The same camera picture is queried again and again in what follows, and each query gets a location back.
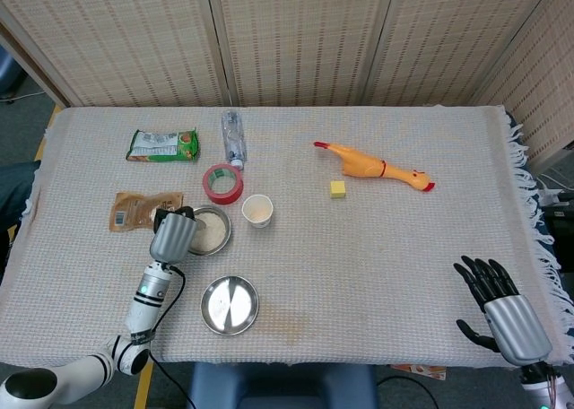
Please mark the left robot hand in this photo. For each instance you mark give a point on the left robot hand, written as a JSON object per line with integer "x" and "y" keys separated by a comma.
{"x": 172, "y": 238}

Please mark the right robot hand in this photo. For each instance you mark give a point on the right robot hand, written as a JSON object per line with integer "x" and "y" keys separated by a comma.
{"x": 515, "y": 328}

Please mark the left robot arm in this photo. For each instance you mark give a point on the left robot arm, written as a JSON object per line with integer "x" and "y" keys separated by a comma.
{"x": 145, "y": 301}

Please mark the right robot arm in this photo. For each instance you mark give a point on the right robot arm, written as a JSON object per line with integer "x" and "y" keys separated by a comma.
{"x": 538, "y": 391}

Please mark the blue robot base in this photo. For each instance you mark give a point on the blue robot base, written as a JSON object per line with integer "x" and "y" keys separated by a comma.
{"x": 291, "y": 386}

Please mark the steel bowl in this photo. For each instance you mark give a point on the steel bowl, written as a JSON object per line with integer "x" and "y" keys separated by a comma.
{"x": 227, "y": 236}

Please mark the white paper cup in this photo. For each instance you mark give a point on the white paper cup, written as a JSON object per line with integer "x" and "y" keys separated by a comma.
{"x": 260, "y": 223}

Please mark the colourful printed card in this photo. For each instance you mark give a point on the colourful printed card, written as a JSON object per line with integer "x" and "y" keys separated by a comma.
{"x": 421, "y": 371}

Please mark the brown snack pouch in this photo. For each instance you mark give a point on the brown snack pouch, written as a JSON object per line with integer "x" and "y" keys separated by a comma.
{"x": 134, "y": 211}

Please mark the red tape roll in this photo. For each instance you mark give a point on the red tape roll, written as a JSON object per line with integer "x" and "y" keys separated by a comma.
{"x": 224, "y": 198}

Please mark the steel plate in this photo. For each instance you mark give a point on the steel plate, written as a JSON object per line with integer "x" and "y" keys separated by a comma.
{"x": 228, "y": 306}

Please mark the green snack packet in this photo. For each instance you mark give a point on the green snack packet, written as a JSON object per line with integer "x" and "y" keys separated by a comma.
{"x": 161, "y": 145}

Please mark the black box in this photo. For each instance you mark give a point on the black box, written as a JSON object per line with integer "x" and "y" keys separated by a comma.
{"x": 560, "y": 229}

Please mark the clear plastic bottle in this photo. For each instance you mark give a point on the clear plastic bottle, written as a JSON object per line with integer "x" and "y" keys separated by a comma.
{"x": 233, "y": 140}

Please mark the white power strip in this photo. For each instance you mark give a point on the white power strip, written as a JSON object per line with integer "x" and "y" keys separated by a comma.
{"x": 549, "y": 197}

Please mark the dark blue trouser leg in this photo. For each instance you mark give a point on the dark blue trouser leg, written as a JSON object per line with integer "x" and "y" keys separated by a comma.
{"x": 15, "y": 189}

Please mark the yellow cube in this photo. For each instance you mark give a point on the yellow cube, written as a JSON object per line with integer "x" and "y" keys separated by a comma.
{"x": 337, "y": 190}

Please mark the white woven tablecloth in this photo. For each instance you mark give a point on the white woven tablecloth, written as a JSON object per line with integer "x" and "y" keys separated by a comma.
{"x": 359, "y": 256}

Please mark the yellow rubber chicken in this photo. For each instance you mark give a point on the yellow rubber chicken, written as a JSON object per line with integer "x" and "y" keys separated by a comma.
{"x": 367, "y": 162}

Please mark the bamboo screen panel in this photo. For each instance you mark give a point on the bamboo screen panel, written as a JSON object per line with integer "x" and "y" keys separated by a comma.
{"x": 305, "y": 37}
{"x": 112, "y": 37}
{"x": 448, "y": 37}
{"x": 547, "y": 90}

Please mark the blue chair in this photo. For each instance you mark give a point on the blue chair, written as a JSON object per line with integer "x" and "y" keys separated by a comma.
{"x": 6, "y": 72}

